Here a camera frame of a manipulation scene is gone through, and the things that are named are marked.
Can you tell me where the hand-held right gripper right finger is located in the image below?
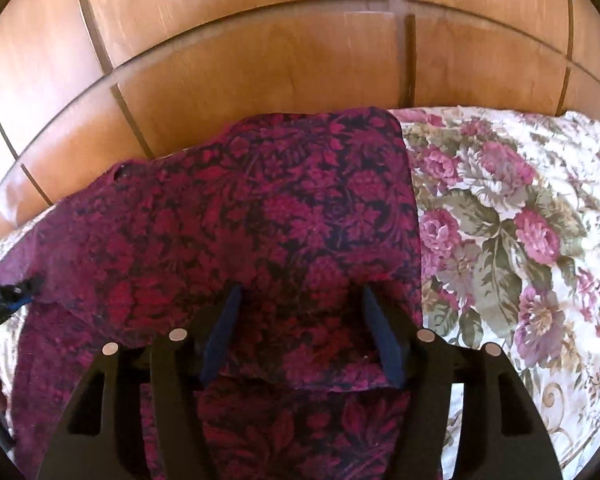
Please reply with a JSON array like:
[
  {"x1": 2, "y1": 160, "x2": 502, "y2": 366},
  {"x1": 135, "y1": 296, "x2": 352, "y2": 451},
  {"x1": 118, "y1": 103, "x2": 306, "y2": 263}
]
[{"x1": 362, "y1": 285, "x2": 566, "y2": 480}]

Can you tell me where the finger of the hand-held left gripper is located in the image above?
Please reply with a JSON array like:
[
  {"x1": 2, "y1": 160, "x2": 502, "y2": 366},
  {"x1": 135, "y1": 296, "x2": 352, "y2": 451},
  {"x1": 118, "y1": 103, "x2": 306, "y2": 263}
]
[{"x1": 0, "y1": 274, "x2": 46, "y2": 337}]

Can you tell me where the dark red floral garment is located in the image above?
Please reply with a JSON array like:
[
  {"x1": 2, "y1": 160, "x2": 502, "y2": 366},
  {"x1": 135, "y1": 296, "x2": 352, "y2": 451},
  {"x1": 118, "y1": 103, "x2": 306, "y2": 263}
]
[{"x1": 0, "y1": 106, "x2": 426, "y2": 480}]

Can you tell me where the wooden panelled wardrobe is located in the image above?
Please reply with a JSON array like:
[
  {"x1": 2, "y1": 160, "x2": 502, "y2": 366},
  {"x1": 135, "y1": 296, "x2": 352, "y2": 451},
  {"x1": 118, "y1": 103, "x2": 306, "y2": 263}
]
[{"x1": 0, "y1": 0, "x2": 600, "y2": 241}]

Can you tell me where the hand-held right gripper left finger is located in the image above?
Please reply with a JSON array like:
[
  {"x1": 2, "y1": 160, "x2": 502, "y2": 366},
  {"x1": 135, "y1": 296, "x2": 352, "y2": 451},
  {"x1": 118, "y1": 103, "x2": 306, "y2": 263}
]
[{"x1": 35, "y1": 285, "x2": 244, "y2": 480}]

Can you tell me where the floral bedspread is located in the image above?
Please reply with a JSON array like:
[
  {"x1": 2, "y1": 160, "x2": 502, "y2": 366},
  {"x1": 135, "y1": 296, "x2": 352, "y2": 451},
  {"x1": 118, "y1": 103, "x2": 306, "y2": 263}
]
[{"x1": 0, "y1": 105, "x2": 600, "y2": 480}]

